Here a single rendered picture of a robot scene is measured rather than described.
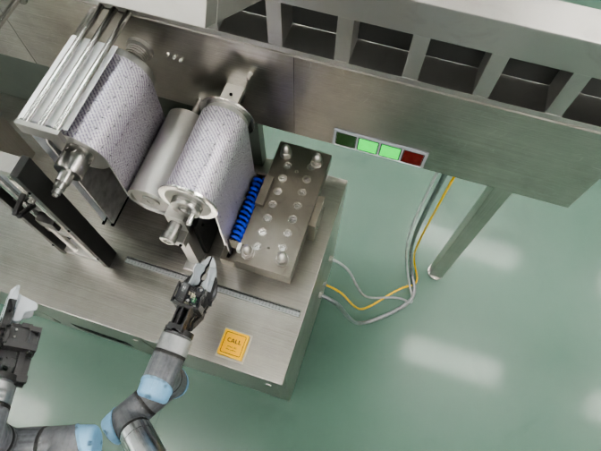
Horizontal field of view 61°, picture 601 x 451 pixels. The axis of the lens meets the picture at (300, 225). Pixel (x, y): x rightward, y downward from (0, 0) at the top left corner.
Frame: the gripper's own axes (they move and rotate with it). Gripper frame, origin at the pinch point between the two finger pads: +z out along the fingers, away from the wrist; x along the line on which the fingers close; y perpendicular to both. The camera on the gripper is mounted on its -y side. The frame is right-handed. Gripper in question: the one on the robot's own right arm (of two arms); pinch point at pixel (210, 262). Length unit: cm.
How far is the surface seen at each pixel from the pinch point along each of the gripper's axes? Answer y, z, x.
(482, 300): -109, 53, -98
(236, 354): -16.5, -17.7, -11.8
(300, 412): -109, -20, -31
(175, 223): 10.0, 3.9, 9.1
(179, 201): 19.7, 5.7, 6.7
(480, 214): -38, 57, -73
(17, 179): 34.1, -5.3, 33.5
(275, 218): -5.9, 19.4, -10.8
